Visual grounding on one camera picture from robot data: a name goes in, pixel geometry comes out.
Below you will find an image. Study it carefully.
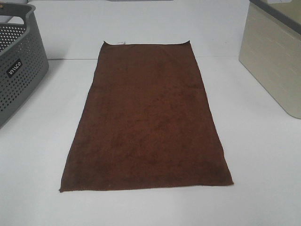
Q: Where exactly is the brown towel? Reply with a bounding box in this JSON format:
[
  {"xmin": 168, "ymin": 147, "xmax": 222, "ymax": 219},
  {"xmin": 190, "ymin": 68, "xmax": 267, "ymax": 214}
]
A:
[{"xmin": 60, "ymin": 41, "xmax": 233, "ymax": 192}]

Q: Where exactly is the beige plastic storage bin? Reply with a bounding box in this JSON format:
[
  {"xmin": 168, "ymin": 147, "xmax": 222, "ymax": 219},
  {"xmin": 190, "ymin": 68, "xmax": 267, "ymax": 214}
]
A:
[{"xmin": 239, "ymin": 0, "xmax": 301, "ymax": 119}]

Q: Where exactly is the grey perforated plastic basket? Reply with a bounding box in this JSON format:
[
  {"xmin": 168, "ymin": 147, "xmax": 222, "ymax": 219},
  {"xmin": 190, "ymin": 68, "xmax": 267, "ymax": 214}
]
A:
[{"xmin": 0, "ymin": 3, "xmax": 49, "ymax": 125}]

